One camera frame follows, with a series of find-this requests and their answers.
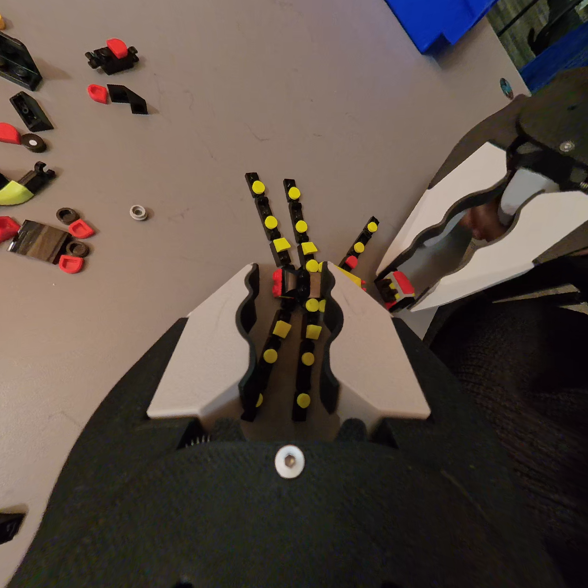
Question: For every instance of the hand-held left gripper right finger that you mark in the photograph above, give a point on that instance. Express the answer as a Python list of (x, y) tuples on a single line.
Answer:
[(381, 358)]

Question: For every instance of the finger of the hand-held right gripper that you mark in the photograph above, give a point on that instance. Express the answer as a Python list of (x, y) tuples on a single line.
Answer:
[(450, 183), (505, 262)]

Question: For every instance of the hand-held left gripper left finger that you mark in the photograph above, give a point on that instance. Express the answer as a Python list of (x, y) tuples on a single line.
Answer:
[(206, 358)]

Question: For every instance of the red yellow lego head assembly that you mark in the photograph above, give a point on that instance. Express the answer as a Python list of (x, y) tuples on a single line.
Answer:
[(397, 289)]

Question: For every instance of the black yellow lego spider model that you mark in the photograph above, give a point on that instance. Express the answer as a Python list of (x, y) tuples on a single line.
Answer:
[(301, 285)]

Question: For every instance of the red half-round lego tile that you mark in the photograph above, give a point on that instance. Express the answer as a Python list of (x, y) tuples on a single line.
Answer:
[(9, 133), (81, 229), (71, 264), (97, 94)]

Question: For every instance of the red lego piece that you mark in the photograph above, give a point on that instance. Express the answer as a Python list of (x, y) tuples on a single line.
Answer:
[(8, 228)]

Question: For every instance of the yellow black lego slope assembly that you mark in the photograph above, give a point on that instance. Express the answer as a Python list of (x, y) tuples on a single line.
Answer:
[(20, 188)]

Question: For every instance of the black lego piece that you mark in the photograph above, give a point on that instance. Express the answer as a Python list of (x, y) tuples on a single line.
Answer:
[(10, 526)]

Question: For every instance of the black round white-centred lego plate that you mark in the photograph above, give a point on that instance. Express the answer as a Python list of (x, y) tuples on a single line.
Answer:
[(34, 143)]

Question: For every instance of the small black lego slope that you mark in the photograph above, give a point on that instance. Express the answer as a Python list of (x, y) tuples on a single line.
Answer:
[(31, 111)]

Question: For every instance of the black red lego clip assembly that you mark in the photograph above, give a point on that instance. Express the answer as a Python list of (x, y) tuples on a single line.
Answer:
[(112, 57)]

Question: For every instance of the large black lego slope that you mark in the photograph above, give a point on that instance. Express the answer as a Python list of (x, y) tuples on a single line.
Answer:
[(18, 59)]

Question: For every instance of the person's right hand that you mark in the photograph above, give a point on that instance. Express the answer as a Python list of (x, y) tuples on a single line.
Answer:
[(480, 225)]

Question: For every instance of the small round teal sticker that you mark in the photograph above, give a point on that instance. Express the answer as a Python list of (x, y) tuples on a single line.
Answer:
[(506, 88)]

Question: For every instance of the blue plastic bin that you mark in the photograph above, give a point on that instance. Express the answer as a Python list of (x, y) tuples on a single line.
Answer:
[(551, 64), (436, 20)]

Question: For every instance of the dark knit sweater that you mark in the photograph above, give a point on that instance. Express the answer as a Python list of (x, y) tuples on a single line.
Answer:
[(514, 413)]

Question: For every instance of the black lego bracket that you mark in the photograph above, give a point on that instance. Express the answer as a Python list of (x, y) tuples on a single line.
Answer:
[(128, 99)]

